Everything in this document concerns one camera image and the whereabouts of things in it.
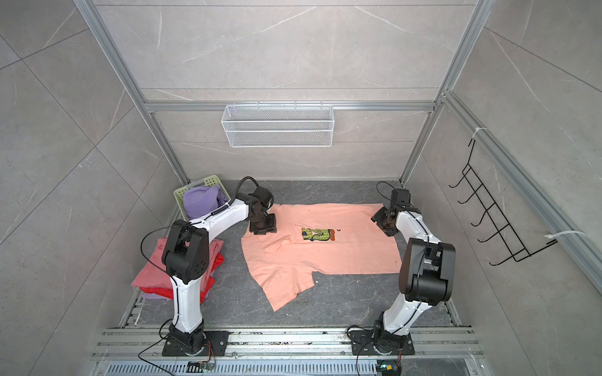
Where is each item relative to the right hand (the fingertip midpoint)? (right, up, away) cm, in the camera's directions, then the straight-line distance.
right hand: (377, 218), depth 96 cm
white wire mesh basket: (-42, +41, +5) cm, 58 cm away
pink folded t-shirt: (-84, -19, -14) cm, 87 cm away
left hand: (-43, -3, 0) cm, 43 cm away
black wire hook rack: (+24, -5, -37) cm, 45 cm away
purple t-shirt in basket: (-79, +7, +8) cm, 79 cm away
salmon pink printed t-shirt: (-23, -9, +3) cm, 24 cm away
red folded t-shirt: (-80, -26, -14) cm, 85 cm away
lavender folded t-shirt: (-85, -28, -13) cm, 90 cm away
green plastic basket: (-77, +17, +18) cm, 81 cm away
